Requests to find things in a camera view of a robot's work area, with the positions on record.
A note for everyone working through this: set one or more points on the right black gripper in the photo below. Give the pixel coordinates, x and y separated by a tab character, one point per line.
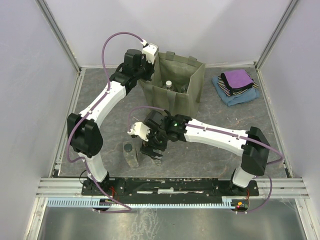
147	148

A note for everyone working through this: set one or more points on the clear square bottle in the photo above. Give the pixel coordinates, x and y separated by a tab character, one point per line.
130	154
156	162
184	89

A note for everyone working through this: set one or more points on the chrome dome clear bottle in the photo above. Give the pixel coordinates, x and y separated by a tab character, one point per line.
168	85

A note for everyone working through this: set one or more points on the green canvas bag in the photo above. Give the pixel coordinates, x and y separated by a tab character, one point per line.
181	71

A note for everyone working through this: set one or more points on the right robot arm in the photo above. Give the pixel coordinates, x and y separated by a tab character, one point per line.
251	145

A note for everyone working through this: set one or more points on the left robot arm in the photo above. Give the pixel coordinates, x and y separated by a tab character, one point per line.
83	129

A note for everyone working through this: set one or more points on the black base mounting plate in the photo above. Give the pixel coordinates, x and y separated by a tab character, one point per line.
124	187

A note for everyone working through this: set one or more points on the black white striped cloth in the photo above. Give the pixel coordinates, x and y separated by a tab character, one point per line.
232	92

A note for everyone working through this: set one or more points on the purple folded cloth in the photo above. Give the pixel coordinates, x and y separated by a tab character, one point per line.
236	79

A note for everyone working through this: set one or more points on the blue folded cloth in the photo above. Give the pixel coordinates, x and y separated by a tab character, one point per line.
245	97

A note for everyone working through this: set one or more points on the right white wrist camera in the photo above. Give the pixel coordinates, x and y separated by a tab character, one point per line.
141	130

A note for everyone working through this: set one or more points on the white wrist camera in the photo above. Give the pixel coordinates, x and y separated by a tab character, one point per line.
150	51
141	130

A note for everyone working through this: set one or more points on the blue slotted cable duct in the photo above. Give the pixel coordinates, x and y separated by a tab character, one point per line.
162	202

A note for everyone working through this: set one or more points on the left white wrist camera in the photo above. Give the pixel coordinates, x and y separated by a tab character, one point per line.
150	51

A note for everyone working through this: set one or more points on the aluminium front rail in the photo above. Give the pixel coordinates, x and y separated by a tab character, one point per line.
280	188

